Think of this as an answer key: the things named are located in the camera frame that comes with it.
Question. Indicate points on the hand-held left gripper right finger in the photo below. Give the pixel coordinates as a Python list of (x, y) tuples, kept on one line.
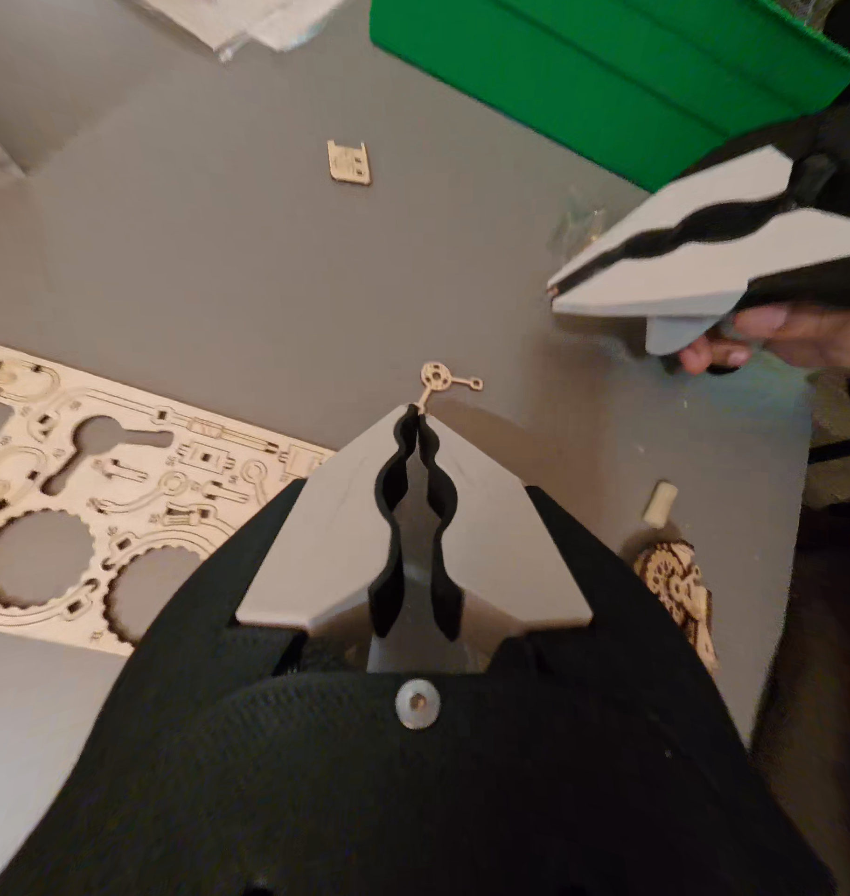
[(509, 560)]

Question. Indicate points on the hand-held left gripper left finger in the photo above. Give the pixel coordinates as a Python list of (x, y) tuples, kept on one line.
[(320, 553)]

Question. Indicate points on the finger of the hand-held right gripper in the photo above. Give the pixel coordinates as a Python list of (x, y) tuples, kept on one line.
[(719, 189), (747, 245)]

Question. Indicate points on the wooden disc link piece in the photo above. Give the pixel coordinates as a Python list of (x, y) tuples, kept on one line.
[(460, 381)]

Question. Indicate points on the wooden puzzle sheet with gear holes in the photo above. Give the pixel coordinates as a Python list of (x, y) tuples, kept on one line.
[(68, 392)]

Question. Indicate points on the grey desk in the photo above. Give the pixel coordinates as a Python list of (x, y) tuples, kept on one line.
[(257, 280)]

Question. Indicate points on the person's right hand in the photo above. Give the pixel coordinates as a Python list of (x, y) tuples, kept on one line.
[(803, 336)]

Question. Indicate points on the clear plastic bag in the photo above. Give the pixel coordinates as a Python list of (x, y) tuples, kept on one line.
[(580, 224)]

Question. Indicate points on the white wax cylinder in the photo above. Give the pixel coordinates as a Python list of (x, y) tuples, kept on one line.
[(660, 504)]

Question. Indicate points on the green folder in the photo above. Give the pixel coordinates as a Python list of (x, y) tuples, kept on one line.
[(607, 70)]

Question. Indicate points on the assembled wooden gear model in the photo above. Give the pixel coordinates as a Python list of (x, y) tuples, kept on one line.
[(677, 581)]

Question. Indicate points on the small square wooden plate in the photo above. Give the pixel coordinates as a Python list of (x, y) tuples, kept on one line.
[(348, 164)]

